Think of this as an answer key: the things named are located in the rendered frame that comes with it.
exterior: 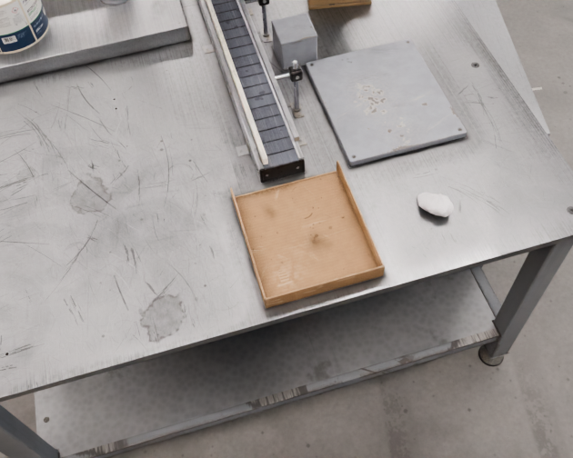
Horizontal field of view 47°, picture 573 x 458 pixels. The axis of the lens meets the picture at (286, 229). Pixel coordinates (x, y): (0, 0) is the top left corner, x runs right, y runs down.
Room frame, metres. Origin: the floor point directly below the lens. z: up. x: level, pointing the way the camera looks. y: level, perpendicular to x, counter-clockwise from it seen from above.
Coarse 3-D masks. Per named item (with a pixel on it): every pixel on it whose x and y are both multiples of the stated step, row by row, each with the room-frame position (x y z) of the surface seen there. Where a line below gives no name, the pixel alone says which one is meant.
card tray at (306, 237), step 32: (256, 192) 0.92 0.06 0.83; (288, 192) 0.91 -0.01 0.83; (320, 192) 0.91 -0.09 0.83; (256, 224) 0.83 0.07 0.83; (288, 224) 0.82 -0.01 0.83; (320, 224) 0.81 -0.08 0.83; (352, 224) 0.81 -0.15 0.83; (256, 256) 0.74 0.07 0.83; (288, 256) 0.74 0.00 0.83; (320, 256) 0.73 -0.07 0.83; (352, 256) 0.73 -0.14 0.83; (288, 288) 0.66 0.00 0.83; (320, 288) 0.64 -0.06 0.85
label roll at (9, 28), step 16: (0, 0) 1.44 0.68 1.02; (16, 0) 1.45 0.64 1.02; (32, 0) 1.49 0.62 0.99; (0, 16) 1.42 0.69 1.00; (16, 16) 1.43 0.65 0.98; (32, 16) 1.46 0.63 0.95; (0, 32) 1.41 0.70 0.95; (16, 32) 1.43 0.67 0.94; (32, 32) 1.45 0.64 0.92; (0, 48) 1.41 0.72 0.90; (16, 48) 1.42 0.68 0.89
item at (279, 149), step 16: (224, 0) 1.57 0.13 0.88; (224, 16) 1.50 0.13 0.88; (240, 16) 1.49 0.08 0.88; (224, 32) 1.43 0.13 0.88; (240, 32) 1.43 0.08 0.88; (240, 48) 1.36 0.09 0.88; (240, 64) 1.30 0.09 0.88; (256, 64) 1.30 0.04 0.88; (240, 80) 1.24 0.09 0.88; (256, 80) 1.24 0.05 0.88; (256, 96) 1.18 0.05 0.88; (272, 96) 1.18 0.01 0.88; (256, 112) 1.13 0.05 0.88; (272, 112) 1.13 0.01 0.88; (272, 128) 1.07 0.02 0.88; (272, 144) 1.02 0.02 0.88; (288, 144) 1.02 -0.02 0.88; (272, 160) 0.97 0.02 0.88; (288, 160) 0.97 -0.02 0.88
